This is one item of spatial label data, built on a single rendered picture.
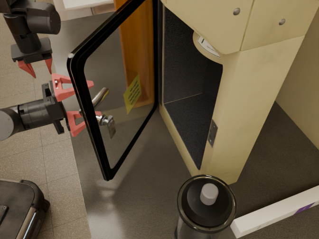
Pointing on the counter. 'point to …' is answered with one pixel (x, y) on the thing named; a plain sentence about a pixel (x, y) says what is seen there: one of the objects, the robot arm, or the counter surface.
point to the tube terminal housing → (249, 84)
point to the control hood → (214, 20)
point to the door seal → (88, 88)
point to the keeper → (212, 133)
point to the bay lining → (185, 63)
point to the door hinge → (160, 49)
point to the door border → (82, 90)
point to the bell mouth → (206, 48)
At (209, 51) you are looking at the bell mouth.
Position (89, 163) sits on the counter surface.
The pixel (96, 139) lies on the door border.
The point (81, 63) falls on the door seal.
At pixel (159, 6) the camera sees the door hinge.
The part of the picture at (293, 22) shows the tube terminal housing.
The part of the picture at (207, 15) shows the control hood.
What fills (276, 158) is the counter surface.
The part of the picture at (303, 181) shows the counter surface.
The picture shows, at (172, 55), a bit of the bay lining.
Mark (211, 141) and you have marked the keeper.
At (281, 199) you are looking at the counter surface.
